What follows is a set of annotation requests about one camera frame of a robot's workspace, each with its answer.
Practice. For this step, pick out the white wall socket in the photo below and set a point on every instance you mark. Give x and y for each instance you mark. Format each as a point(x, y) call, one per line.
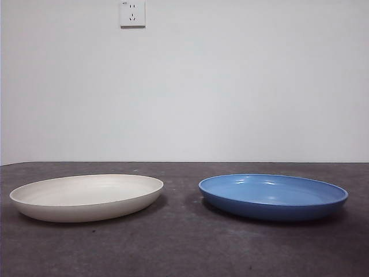
point(132, 14)

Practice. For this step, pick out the white round plate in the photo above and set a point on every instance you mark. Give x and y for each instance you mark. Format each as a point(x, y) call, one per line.
point(86, 199)

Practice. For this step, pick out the blue round plate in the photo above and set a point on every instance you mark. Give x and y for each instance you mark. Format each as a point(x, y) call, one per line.
point(271, 202)

